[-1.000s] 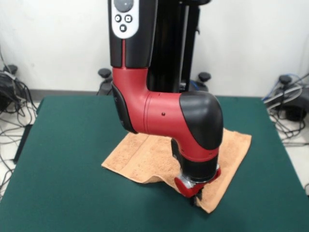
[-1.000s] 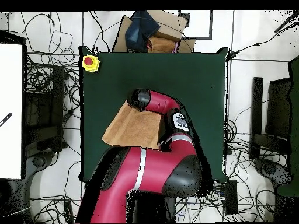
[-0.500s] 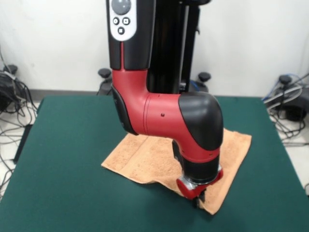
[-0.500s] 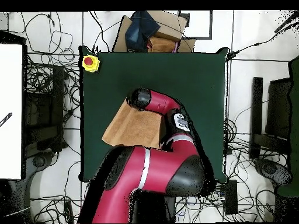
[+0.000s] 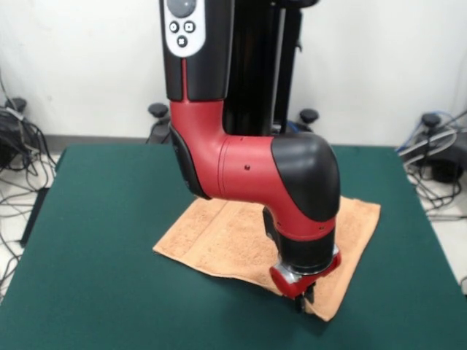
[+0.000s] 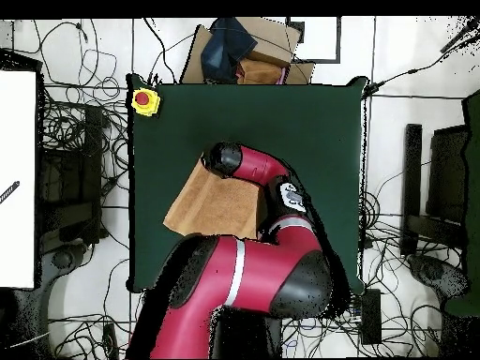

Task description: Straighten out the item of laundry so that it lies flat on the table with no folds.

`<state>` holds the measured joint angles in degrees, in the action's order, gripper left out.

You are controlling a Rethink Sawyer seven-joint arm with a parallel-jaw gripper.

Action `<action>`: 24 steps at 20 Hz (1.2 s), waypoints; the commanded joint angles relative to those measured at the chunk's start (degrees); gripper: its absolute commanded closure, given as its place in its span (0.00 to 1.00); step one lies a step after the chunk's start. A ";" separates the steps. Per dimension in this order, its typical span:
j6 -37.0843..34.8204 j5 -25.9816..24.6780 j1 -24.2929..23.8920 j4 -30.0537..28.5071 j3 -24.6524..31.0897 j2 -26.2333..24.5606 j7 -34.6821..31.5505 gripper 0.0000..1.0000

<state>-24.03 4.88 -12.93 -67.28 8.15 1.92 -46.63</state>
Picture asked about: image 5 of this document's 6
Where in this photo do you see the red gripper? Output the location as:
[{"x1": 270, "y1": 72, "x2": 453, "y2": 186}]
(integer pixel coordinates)
[{"x1": 269, "y1": 246, "x2": 343, "y2": 314}]

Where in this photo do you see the tan terry towel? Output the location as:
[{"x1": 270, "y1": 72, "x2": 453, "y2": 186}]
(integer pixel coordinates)
[{"x1": 152, "y1": 196, "x2": 382, "y2": 322}]

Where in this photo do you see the dark grey stand base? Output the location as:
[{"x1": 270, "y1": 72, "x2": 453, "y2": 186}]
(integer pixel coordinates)
[
  {"x1": 399, "y1": 112, "x2": 467, "y2": 183},
  {"x1": 0, "y1": 107, "x2": 26, "y2": 168}
]

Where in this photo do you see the dark green table cloth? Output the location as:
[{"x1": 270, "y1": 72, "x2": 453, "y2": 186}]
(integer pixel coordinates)
[{"x1": 0, "y1": 144, "x2": 467, "y2": 350}]

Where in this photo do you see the black cable tangle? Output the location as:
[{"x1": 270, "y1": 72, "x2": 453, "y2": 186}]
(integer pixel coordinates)
[
  {"x1": 0, "y1": 69, "x2": 58, "y2": 303},
  {"x1": 397, "y1": 109, "x2": 467, "y2": 296}
]

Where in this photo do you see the blue cable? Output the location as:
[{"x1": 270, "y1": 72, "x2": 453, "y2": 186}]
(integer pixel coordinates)
[
  {"x1": 286, "y1": 121, "x2": 311, "y2": 135},
  {"x1": 395, "y1": 110, "x2": 467, "y2": 153}
]

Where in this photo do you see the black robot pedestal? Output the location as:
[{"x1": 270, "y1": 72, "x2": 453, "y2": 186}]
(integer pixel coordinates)
[{"x1": 145, "y1": 0, "x2": 320, "y2": 147}]

